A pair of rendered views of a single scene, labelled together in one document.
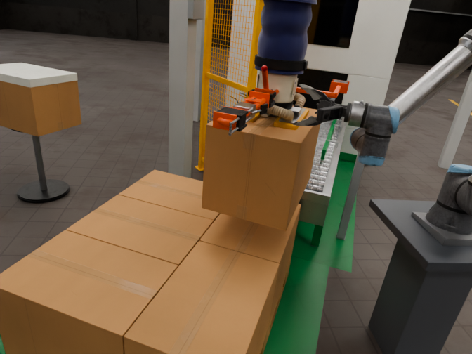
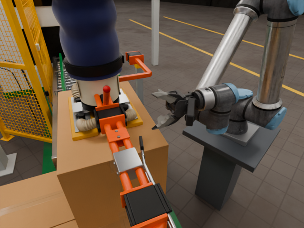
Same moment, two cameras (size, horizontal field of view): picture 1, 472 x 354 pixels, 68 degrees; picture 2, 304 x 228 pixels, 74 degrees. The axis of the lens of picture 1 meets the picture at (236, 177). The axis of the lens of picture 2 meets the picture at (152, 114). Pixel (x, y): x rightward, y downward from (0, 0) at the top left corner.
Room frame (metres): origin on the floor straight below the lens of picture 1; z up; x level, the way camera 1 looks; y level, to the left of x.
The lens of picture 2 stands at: (0.87, 0.17, 1.64)
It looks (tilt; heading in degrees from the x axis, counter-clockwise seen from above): 34 degrees down; 321
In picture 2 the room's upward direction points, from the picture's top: straight up
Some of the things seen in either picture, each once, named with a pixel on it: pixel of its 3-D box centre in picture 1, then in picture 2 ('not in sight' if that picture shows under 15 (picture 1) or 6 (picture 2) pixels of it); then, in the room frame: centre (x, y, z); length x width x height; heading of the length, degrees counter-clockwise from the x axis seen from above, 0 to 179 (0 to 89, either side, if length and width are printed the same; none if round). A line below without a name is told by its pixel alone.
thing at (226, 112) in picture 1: (229, 118); (142, 210); (1.06, 0.04, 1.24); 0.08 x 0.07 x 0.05; 163
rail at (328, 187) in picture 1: (337, 151); not in sight; (2.99, -0.88, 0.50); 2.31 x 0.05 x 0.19; 163
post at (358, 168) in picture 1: (355, 180); (140, 105); (2.37, -0.88, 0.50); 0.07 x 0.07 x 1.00; 73
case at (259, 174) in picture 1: (266, 156); (108, 144); (1.62, -0.14, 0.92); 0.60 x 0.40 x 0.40; 162
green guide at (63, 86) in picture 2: not in sight; (59, 74); (3.50, -0.42, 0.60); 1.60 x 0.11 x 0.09; 163
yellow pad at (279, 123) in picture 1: (293, 114); (121, 102); (1.61, -0.24, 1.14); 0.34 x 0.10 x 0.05; 163
